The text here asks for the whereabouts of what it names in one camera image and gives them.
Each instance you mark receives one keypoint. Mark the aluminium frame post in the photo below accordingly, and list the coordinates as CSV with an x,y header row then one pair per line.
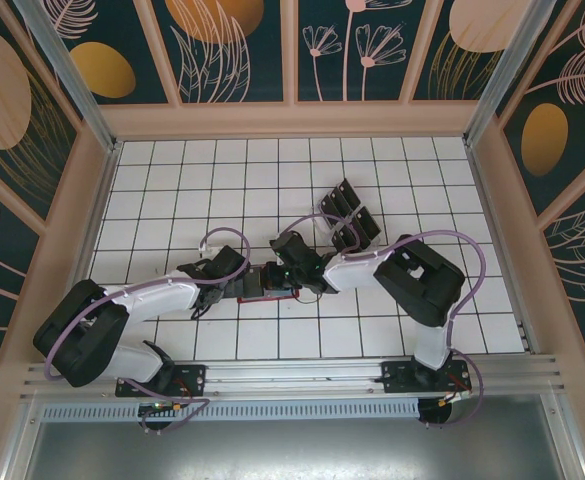
x,y
64,65
514,65

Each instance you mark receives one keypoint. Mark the grey metal panel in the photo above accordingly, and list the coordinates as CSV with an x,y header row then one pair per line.
x,y
292,450

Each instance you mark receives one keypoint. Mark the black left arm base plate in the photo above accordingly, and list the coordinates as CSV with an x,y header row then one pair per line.
x,y
194,377

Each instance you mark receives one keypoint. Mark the aluminium mounting rail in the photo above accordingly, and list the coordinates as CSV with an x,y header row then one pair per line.
x,y
292,372

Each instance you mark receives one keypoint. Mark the aluminium table edge strip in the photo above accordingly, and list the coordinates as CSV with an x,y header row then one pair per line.
x,y
100,210
503,250

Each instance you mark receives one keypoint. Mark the red card holder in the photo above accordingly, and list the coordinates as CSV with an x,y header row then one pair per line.
x,y
267,300

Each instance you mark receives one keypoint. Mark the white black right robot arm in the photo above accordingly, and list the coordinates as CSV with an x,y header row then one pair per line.
x,y
352,272

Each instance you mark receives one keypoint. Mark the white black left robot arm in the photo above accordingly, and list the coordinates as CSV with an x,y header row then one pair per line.
x,y
157,295

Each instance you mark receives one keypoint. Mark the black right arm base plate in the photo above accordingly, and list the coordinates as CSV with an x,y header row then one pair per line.
x,y
397,375

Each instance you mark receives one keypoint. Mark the black VIP credit card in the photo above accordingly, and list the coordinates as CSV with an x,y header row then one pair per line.
x,y
348,193
346,236
331,206
368,222

